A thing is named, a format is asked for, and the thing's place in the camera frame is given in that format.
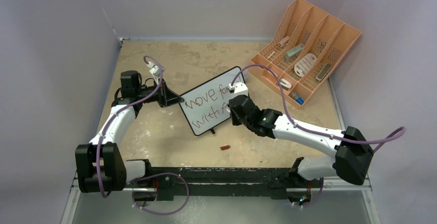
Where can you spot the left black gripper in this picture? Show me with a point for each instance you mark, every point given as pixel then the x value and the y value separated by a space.
pixel 165 97

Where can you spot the black-framed whiteboard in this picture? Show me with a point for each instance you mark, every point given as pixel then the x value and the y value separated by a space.
pixel 204 106

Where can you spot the brown marker cap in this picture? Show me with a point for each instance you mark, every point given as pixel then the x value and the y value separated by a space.
pixel 225 147

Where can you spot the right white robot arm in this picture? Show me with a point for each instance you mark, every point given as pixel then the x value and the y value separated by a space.
pixel 342 157

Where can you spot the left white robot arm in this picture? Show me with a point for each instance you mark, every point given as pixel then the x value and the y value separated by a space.
pixel 99 164

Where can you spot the grey whiteboard eraser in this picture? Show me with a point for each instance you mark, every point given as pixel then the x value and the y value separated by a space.
pixel 323 72

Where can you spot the pink eraser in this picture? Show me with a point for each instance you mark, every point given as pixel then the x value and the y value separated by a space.
pixel 272 76

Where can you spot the pink stapler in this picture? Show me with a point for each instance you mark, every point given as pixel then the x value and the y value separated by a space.
pixel 283 42

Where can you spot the teal staple box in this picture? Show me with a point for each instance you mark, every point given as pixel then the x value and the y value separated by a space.
pixel 293 53

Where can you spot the blue small item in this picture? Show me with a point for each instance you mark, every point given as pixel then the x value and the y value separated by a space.
pixel 297 98

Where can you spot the peach plastic desk organizer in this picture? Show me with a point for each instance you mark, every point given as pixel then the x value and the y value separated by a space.
pixel 321 33

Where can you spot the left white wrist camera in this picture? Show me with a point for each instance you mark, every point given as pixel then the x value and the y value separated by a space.
pixel 155 71

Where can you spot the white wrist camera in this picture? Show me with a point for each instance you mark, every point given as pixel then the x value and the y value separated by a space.
pixel 155 71
pixel 238 88

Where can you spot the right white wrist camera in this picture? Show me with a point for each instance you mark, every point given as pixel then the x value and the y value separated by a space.
pixel 238 88

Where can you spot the black aluminium base frame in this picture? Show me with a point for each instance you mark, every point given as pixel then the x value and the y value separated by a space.
pixel 275 183

